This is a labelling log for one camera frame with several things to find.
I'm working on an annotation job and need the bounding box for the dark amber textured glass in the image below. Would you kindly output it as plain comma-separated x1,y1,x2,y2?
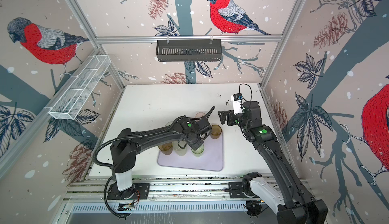
210,124,222,140

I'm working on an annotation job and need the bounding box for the small bright green glass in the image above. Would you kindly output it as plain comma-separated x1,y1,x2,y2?
191,145,205,157

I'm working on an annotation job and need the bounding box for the tall pale green glass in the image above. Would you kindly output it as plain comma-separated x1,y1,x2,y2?
173,142,187,156

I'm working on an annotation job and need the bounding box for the pale pink textured glass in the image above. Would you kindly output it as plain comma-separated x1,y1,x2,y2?
195,112,206,118

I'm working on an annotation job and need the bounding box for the olive amber textured glass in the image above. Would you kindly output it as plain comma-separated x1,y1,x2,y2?
158,142,173,155

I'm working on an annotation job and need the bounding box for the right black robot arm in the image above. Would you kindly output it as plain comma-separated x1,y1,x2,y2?
218,101,328,224

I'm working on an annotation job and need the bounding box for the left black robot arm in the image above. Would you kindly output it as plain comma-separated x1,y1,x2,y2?
93,115,212,200

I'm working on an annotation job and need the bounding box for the lavender plastic tray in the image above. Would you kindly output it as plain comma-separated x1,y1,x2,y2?
157,134,223,171

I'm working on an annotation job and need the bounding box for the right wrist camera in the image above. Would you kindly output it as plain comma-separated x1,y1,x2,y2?
231,93,243,115

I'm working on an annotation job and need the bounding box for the aluminium front rail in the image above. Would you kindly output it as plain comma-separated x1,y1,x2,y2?
62,175,317,203

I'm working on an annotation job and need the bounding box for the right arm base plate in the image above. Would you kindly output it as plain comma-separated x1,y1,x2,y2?
228,181,259,199

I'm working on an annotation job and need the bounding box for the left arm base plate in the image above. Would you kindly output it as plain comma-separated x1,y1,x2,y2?
107,182,150,200

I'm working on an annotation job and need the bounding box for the black hanging wire basket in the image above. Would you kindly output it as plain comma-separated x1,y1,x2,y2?
156,39,222,62

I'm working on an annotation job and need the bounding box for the white mesh wall shelf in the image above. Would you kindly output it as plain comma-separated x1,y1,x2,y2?
49,55,111,120

